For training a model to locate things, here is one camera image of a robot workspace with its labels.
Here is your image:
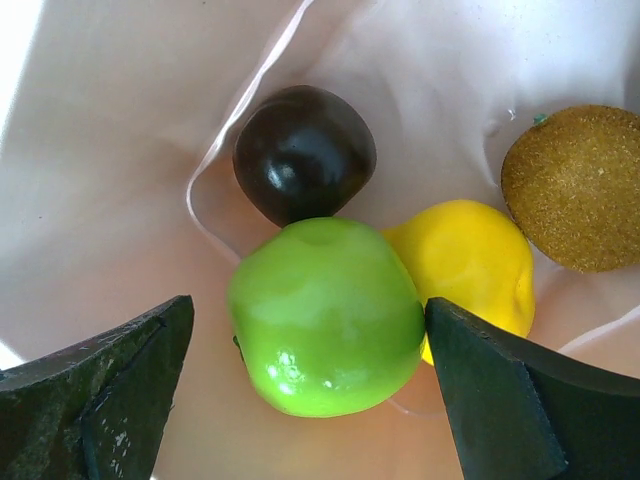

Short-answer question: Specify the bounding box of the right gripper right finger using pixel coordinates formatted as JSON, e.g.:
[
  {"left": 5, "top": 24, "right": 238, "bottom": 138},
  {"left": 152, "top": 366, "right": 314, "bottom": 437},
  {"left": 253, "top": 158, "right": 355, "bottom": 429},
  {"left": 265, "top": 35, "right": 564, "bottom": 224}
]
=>
[{"left": 425, "top": 298, "right": 639, "bottom": 479}]

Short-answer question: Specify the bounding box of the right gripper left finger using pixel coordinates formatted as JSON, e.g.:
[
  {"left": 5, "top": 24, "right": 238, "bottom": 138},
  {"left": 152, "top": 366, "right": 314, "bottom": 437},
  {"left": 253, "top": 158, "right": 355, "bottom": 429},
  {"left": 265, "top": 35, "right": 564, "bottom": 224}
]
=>
[{"left": 1, "top": 296, "right": 194, "bottom": 479}]

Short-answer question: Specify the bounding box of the yellow toy lemon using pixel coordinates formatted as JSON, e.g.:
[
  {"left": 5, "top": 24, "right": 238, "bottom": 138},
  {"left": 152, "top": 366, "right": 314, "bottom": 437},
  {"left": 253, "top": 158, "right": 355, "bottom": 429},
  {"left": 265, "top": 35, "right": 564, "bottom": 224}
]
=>
[{"left": 381, "top": 199, "right": 536, "bottom": 338}]

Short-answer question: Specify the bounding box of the light green toy fruit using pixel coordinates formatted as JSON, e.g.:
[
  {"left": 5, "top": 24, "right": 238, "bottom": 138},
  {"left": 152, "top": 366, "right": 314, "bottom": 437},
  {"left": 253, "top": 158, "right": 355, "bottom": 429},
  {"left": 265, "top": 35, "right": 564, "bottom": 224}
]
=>
[{"left": 228, "top": 217, "right": 425, "bottom": 418}]

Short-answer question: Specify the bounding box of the brown toy fruit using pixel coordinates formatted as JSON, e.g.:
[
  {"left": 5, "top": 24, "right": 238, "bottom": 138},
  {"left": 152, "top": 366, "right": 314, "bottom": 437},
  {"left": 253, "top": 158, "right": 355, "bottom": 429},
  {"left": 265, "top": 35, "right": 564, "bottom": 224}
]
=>
[{"left": 501, "top": 104, "right": 639, "bottom": 272}]

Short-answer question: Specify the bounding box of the pink plastic bin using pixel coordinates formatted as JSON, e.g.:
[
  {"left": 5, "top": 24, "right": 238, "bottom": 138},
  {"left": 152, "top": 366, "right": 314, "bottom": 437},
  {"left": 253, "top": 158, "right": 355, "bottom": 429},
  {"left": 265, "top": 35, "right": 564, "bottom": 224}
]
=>
[{"left": 1, "top": 1, "right": 639, "bottom": 479}]

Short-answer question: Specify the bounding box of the dark mangosteen toy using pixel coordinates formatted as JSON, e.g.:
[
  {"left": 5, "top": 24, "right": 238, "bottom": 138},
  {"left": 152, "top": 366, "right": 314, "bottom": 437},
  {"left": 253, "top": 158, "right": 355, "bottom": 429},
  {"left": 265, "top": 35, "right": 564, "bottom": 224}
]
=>
[{"left": 232, "top": 85, "right": 377, "bottom": 227}]

